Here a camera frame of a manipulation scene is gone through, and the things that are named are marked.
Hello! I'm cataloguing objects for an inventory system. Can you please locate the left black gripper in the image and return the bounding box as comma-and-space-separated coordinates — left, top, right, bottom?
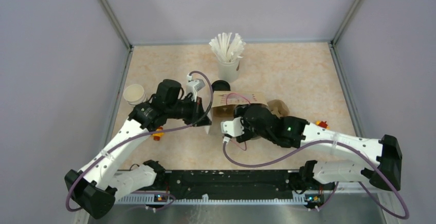
166, 95, 212, 126

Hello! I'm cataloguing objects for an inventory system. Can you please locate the cream pink paper bag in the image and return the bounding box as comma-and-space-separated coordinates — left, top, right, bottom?
205, 91, 268, 143

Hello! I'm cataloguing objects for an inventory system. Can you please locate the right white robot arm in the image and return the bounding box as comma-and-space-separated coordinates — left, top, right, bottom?
221, 104, 403, 191

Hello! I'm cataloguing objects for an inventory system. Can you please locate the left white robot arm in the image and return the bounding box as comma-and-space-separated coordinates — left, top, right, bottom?
64, 77, 211, 219

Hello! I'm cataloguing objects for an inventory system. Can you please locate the brown pulp cup carrier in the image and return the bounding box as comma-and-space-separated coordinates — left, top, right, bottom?
267, 99, 289, 118

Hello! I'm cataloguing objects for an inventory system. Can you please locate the stack of black lids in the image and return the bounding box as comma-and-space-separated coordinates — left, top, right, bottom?
211, 80, 231, 92

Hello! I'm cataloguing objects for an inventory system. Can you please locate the orange toy car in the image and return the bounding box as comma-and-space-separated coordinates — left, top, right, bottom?
153, 127, 164, 141

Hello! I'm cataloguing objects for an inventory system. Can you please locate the white cup holding straws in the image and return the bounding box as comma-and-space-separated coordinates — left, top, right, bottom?
218, 59, 240, 83

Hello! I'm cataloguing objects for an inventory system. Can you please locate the green red toy block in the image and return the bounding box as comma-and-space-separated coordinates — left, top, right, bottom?
315, 120, 329, 129

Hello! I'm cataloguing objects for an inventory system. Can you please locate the bundle of white straws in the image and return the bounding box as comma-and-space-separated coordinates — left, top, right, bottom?
209, 32, 246, 63

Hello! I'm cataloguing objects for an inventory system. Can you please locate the stack of paper cups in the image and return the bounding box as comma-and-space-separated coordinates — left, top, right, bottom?
123, 84, 147, 106

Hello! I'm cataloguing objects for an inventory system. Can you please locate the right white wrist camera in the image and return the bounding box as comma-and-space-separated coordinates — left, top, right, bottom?
221, 117, 244, 143

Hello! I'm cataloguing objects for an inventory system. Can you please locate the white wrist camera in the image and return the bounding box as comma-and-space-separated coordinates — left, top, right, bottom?
186, 74, 205, 102
221, 117, 244, 143

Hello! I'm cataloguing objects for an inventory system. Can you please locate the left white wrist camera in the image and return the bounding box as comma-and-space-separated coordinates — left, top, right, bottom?
186, 74, 205, 102

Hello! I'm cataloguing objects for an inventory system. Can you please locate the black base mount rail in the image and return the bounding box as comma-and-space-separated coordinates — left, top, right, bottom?
133, 170, 336, 201

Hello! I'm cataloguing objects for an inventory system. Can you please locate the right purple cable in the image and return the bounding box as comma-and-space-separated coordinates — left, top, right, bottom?
222, 139, 410, 220

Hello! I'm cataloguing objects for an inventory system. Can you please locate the purple cable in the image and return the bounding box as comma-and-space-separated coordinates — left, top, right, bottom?
222, 139, 410, 220
65, 70, 214, 213

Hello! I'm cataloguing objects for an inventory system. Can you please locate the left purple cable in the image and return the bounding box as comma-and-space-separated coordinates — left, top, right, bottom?
65, 70, 214, 213

